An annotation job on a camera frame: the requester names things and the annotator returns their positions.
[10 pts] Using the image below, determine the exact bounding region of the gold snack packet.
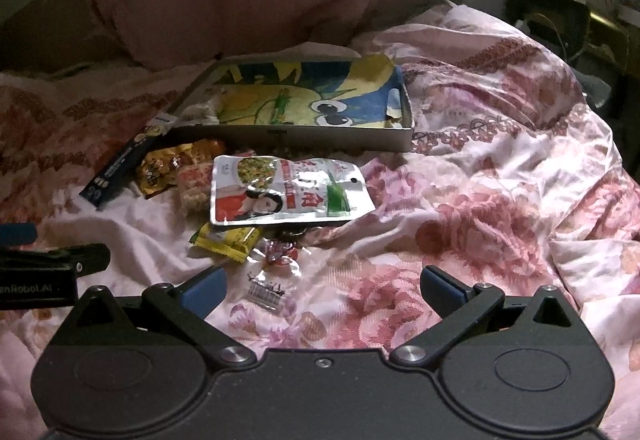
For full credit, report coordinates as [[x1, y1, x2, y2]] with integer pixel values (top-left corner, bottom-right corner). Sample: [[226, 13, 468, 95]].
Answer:
[[134, 146, 193, 198]]

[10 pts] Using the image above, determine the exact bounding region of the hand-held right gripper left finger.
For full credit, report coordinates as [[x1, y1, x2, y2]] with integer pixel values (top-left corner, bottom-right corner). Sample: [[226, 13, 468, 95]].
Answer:
[[50, 266, 257, 368]]

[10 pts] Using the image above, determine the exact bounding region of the orange snack packet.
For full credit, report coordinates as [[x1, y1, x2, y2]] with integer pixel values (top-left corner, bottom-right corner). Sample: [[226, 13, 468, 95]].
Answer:
[[187, 138, 229, 162]]

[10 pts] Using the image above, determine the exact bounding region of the yellow snack packet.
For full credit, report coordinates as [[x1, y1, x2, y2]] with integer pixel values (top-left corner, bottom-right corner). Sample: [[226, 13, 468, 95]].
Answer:
[[187, 221, 263, 265]]

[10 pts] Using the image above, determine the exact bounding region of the cartoon printed bag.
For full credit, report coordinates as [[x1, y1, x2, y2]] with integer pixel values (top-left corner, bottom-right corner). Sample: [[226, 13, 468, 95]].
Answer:
[[200, 55, 402, 128]]

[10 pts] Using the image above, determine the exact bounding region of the grey shallow box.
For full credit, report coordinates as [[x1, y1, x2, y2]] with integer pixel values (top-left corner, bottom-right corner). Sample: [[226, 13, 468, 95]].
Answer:
[[167, 51, 416, 152]]

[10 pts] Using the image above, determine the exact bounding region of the floral pink blanket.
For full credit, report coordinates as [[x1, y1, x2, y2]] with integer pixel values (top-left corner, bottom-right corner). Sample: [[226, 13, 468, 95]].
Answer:
[[0, 0, 640, 440]]

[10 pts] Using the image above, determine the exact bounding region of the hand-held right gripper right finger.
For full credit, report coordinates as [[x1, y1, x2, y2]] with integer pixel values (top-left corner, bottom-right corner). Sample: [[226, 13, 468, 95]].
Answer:
[[389, 264, 596, 367]]

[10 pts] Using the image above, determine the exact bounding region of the brown cardboard panel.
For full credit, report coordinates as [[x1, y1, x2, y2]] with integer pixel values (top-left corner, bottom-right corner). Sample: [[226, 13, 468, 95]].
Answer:
[[0, 0, 128, 71]]

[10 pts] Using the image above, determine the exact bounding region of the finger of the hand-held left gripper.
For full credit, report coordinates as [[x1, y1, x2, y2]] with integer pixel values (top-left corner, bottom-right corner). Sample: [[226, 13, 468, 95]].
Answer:
[[0, 223, 39, 247], [0, 242, 112, 277]]

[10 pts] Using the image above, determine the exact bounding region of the white crumpled wrapper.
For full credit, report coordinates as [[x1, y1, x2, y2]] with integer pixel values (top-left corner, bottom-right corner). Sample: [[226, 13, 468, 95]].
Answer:
[[181, 99, 222, 125]]

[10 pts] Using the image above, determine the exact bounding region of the silver snack pouch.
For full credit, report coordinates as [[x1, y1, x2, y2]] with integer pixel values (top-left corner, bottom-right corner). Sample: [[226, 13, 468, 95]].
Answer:
[[209, 154, 376, 226]]

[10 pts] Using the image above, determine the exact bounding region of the red and white candy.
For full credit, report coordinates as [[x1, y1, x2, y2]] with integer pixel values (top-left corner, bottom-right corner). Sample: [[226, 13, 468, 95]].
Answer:
[[257, 240, 303, 278]]

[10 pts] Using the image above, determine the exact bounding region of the pink noodle snack packet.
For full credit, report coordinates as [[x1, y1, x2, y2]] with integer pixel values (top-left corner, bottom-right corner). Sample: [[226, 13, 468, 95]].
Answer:
[[175, 155, 221, 221]]

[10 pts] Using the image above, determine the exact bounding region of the dark blue long carton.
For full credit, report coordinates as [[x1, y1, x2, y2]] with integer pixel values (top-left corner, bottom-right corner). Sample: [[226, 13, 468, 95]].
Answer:
[[79, 114, 177, 212]]

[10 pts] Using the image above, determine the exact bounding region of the small clear packet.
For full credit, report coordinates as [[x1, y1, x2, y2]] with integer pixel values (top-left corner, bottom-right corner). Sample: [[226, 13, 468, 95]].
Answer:
[[245, 272, 289, 309]]

